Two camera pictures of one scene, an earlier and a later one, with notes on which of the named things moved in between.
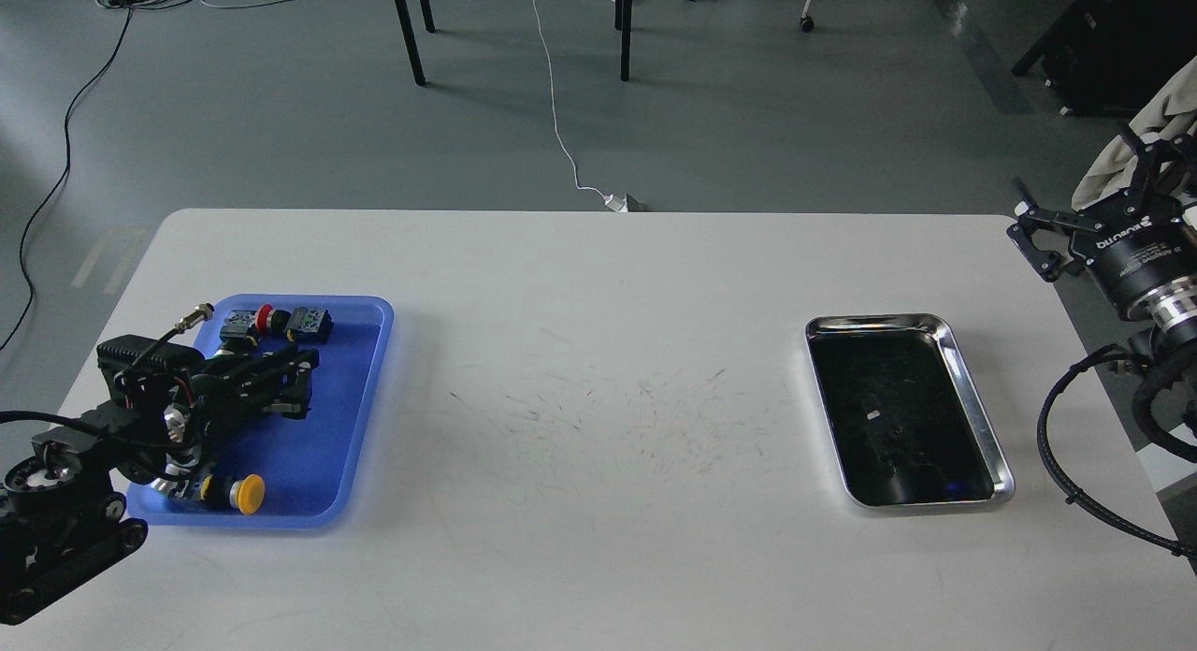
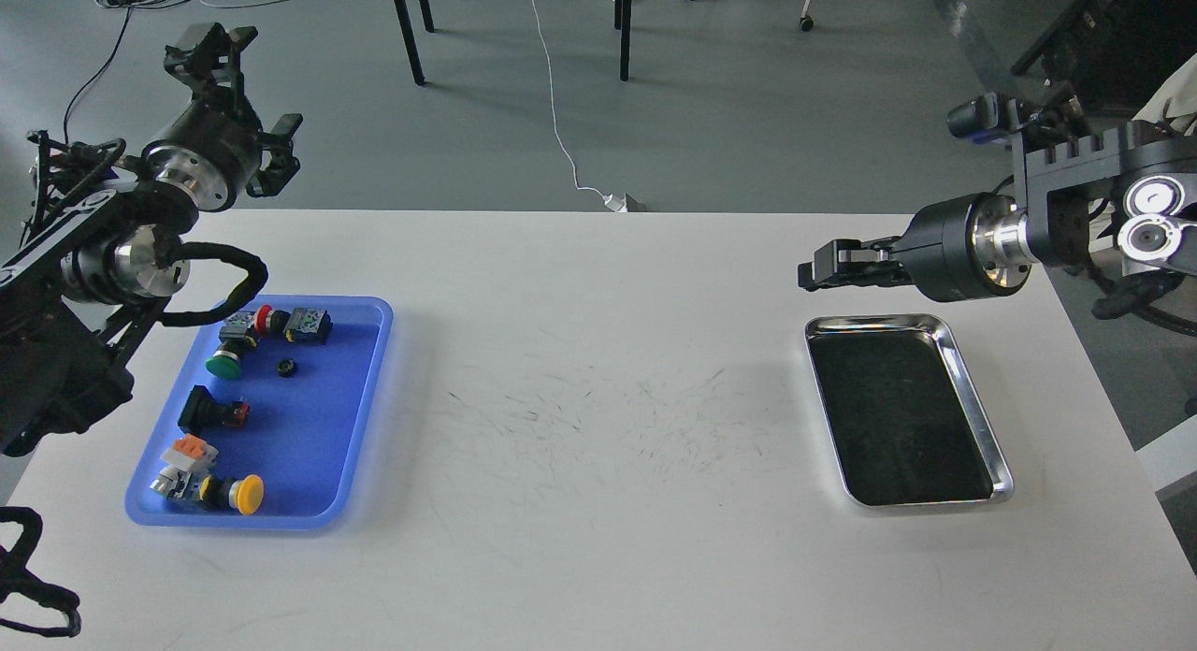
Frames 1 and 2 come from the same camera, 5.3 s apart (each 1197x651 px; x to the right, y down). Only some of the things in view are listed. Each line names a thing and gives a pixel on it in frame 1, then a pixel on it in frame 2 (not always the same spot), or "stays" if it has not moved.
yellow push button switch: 245,494 stays
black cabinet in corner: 1117,44 stays
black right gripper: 1148,246 to 973,248
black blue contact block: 310,325 stays
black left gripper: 226,393 to 214,148
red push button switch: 271,323 stays
